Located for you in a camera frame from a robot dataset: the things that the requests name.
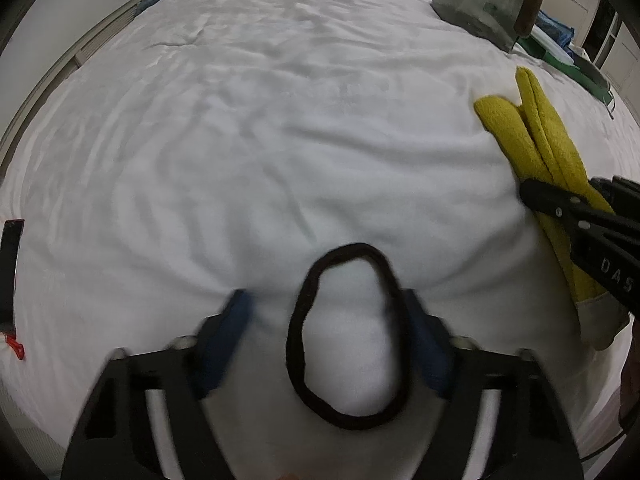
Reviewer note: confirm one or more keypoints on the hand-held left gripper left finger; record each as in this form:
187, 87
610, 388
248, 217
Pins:
225, 340

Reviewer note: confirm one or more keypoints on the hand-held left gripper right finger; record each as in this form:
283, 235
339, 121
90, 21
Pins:
430, 345

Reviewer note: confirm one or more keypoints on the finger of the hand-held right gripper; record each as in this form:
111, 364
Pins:
550, 200
617, 190

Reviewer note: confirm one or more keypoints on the yellow cloth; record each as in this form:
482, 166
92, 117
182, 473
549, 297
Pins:
505, 125

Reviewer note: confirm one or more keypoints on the green box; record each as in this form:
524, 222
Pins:
605, 91

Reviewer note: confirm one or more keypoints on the black hair band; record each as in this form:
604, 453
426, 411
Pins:
350, 251

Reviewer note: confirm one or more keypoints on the white cloth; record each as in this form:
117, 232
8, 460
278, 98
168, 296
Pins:
600, 325

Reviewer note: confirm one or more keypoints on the white wardrobe door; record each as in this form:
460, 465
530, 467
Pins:
570, 0
625, 60

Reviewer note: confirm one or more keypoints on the brown cylindrical object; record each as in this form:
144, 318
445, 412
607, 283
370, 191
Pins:
530, 5

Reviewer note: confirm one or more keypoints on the bed with white sheet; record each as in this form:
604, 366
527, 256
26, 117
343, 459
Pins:
250, 135

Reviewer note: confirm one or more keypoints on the red clip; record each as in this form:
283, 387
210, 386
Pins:
16, 346

